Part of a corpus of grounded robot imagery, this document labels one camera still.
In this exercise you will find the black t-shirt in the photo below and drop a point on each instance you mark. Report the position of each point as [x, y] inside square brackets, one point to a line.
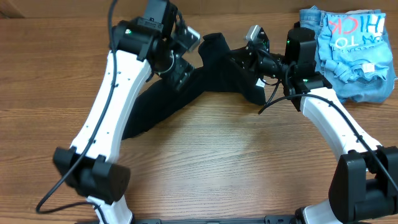
[219, 73]

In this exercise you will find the light blue printed t-shirt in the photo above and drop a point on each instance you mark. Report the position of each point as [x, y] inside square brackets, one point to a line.
[352, 48]

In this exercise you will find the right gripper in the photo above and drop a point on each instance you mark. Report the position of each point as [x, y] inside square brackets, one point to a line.
[250, 58]

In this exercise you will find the blue denim jeans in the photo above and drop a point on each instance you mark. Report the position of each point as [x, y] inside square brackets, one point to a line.
[375, 91]

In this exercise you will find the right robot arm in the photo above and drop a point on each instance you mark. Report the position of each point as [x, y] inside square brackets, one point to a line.
[364, 185]

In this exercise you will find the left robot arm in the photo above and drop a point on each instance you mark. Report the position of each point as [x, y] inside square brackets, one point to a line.
[153, 44]

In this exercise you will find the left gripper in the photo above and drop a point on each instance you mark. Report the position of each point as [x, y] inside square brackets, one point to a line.
[180, 73]

